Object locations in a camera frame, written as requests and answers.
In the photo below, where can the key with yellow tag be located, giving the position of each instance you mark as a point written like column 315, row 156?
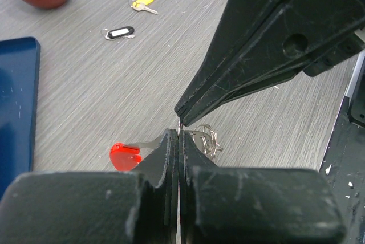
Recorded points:
column 142, row 5

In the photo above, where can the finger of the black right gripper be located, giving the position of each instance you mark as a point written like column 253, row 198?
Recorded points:
column 206, row 93

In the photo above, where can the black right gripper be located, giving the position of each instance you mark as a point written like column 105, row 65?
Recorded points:
column 274, row 33

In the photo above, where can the key with black tag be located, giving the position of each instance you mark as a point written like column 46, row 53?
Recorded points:
column 122, row 32

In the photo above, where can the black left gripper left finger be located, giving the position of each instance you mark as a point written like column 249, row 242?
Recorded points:
column 139, row 206

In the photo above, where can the blue rectangular tray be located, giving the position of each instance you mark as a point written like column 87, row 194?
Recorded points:
column 20, row 63

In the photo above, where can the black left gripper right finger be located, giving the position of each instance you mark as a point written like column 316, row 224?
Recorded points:
column 253, row 205

